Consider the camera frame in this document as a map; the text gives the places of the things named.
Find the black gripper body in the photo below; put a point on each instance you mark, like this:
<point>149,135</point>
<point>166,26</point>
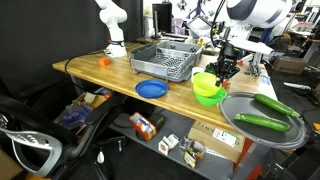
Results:
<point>228,53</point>

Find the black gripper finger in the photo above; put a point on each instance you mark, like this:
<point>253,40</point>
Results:
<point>226,74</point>
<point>213,70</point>

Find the yellow plastic bowl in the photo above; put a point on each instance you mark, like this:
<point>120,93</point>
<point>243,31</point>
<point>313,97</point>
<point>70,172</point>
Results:
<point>205,83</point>

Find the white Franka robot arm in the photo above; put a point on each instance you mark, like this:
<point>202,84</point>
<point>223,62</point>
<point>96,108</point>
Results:
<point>260,13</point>

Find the green plastic bowl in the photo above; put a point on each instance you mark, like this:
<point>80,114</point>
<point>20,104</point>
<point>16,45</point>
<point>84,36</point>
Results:
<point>213,99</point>

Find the white cup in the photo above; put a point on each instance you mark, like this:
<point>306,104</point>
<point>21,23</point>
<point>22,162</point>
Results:
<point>196,69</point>

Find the yellow rubber duck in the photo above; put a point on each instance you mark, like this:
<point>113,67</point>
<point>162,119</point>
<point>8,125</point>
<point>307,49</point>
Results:
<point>200,42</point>

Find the gray round tray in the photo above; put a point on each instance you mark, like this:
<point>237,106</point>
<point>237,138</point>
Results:
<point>240,106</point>

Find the blue tape patch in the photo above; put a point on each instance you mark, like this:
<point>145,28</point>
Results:
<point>265,80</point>

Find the green zucchini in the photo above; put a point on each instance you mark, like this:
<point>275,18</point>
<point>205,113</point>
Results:
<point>275,104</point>
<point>263,122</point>

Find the flat cardboard box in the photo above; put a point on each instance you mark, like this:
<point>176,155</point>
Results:
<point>288,65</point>

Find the blue plastic plate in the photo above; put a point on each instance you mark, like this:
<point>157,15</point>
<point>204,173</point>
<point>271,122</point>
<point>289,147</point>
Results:
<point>151,89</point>

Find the brown cardboard box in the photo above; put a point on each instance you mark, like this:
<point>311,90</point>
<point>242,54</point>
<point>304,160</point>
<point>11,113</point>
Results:
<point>206,136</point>

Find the gray lower shelf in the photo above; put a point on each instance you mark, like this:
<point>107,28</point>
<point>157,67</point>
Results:
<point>173,126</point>

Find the gray dish rack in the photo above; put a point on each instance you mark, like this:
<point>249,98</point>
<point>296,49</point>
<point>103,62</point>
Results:
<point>143,60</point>

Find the black flat pouch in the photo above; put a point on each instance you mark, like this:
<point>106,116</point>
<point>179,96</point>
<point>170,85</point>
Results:
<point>159,120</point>

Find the black computer monitor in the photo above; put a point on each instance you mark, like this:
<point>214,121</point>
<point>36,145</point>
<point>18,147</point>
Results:
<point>162,16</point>

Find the clear glass jar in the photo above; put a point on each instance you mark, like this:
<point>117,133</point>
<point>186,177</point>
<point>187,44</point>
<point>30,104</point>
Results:
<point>185,143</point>

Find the small white box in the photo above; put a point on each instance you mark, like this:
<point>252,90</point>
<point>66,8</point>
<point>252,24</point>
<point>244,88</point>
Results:
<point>168,142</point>

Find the colourful snack packet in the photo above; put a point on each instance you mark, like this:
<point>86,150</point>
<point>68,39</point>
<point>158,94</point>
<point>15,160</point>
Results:
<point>193,155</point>

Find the orange carton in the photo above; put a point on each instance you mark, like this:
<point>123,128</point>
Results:
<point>141,126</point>

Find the orange block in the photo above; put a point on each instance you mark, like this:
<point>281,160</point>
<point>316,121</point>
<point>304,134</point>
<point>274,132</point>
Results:
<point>104,61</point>

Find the box with plastic bag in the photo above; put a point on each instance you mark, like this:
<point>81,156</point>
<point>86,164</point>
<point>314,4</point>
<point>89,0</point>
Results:
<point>80,110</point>

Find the black backdrop curtain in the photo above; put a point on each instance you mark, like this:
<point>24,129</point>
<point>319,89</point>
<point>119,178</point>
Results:
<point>50,26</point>

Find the black office chair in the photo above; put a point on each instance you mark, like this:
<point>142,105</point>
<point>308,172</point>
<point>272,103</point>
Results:
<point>33,140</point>

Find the blue post stand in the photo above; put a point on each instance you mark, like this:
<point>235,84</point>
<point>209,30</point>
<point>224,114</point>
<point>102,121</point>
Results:
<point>256,65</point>

